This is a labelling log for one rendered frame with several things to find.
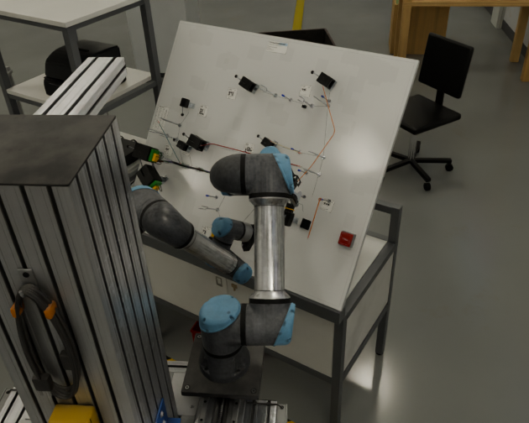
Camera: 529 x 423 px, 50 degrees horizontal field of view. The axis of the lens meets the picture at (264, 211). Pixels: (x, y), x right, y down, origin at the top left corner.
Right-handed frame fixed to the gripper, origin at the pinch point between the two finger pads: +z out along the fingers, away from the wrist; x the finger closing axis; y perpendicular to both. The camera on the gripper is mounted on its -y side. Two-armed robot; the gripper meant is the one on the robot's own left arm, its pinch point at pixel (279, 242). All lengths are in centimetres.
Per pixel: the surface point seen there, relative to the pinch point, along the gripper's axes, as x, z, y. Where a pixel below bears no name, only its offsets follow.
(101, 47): 103, -57, -27
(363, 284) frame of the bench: -18.5, 38.3, 8.4
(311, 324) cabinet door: -29.5, 23.2, -12.5
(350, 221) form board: -1.8, 12.6, 27.8
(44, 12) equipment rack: 103, -86, -22
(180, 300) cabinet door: 8, 10, -81
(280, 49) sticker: 77, -7, 32
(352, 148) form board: 23.9, 9.2, 40.6
